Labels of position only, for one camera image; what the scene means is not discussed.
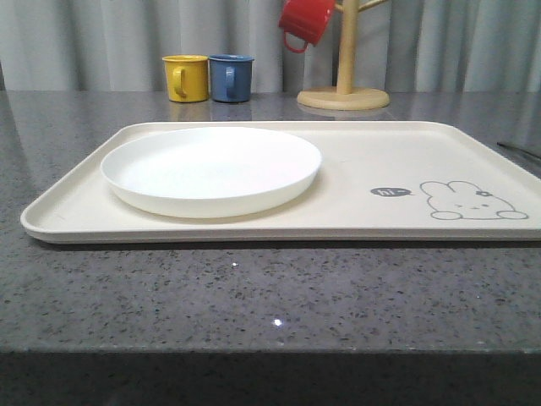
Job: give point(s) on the white round plate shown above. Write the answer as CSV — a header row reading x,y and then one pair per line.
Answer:
x,y
211,172

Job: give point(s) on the cream rabbit serving tray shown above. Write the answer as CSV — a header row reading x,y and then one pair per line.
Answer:
x,y
397,180

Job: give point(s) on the wooden mug tree stand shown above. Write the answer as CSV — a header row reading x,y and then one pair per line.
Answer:
x,y
345,96

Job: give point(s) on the blue enamel mug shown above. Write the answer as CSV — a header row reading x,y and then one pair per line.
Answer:
x,y
230,77

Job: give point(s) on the yellow enamel mug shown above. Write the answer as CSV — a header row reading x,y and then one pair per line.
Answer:
x,y
187,78

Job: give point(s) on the red enamel mug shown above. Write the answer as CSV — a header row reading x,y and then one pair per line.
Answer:
x,y
305,19

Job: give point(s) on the grey pleated curtain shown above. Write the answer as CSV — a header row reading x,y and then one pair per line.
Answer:
x,y
401,45

